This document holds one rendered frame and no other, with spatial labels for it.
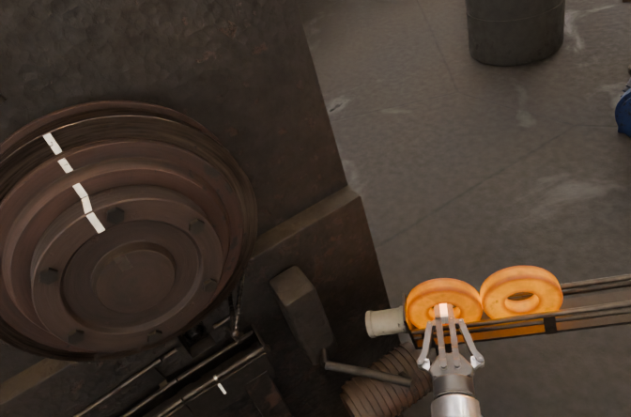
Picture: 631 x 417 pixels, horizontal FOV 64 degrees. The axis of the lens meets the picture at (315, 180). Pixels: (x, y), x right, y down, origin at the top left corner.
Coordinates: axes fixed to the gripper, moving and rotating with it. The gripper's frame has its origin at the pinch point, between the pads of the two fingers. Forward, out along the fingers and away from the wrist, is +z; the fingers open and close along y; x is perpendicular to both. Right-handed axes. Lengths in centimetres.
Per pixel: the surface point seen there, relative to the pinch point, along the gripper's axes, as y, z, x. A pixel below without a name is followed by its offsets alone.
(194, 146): -34, 0, 52
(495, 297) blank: 10.5, -1.2, 3.4
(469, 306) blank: 5.2, -1.4, 1.1
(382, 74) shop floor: -24, 247, -93
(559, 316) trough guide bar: 22.3, -3.1, -2.6
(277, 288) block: -34.8, 2.2, 8.4
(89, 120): -44, -5, 63
